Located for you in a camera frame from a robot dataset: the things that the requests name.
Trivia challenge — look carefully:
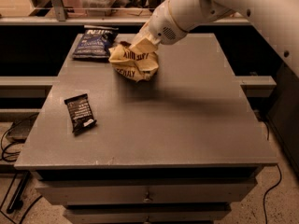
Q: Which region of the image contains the grey lower drawer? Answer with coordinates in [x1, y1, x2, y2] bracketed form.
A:
[64, 204, 231, 224]

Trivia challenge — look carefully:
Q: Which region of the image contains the black cable right floor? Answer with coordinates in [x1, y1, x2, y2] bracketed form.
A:
[262, 163, 283, 224]

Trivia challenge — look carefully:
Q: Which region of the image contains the grey upper drawer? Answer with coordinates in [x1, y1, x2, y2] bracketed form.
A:
[36, 178, 257, 205]

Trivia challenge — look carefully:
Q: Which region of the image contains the dark power adapter box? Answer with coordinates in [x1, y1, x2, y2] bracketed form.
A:
[6, 119, 34, 143]

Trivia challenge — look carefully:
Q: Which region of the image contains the black snack bar wrapper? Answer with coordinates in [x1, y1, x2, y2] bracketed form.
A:
[64, 93, 96, 135]

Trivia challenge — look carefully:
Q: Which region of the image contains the grey drawer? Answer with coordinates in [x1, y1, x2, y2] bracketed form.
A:
[36, 178, 257, 205]
[64, 204, 231, 224]

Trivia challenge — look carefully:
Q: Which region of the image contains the grey metal railing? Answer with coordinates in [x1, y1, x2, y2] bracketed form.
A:
[0, 0, 251, 27]

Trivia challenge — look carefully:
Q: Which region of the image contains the blue chip bag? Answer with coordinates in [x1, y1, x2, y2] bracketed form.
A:
[72, 29, 118, 59]

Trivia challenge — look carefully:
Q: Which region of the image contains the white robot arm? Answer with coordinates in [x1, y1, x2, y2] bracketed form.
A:
[131, 0, 299, 76]

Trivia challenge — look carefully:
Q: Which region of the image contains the clear plastic container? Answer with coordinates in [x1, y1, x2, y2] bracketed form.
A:
[80, 0, 116, 17]

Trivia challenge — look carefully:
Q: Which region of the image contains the brown Late July chip bag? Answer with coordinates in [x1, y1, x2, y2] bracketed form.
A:
[108, 42, 159, 82]

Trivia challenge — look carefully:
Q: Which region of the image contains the black cables left floor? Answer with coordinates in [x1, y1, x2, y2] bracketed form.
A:
[0, 114, 43, 224]

